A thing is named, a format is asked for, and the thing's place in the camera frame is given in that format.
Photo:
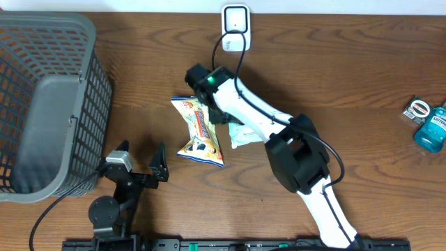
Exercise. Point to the white barcode scanner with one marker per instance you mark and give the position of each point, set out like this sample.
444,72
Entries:
237,27

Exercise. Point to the grey plastic shopping basket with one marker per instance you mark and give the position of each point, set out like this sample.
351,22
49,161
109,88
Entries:
55,105

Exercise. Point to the blue mouthwash bottle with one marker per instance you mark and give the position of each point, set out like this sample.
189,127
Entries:
431,136

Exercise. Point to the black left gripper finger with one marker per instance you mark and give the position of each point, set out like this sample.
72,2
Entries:
124,146
158,164

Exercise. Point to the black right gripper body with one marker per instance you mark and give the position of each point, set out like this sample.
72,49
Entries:
220,116

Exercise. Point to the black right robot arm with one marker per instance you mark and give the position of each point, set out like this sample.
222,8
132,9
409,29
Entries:
297,155

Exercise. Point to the green round-logo box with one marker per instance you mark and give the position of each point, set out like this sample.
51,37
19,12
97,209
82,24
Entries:
417,110

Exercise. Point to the yellow snack bag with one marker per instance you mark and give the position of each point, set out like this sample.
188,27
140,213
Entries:
203,145

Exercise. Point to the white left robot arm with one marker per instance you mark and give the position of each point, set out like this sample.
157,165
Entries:
112,216

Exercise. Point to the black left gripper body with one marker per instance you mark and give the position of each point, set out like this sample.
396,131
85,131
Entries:
125,192

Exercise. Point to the teal wet wipes pack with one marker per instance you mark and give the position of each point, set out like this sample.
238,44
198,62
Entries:
241,135

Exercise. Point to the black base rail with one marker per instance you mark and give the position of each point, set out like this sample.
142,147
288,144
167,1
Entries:
177,245

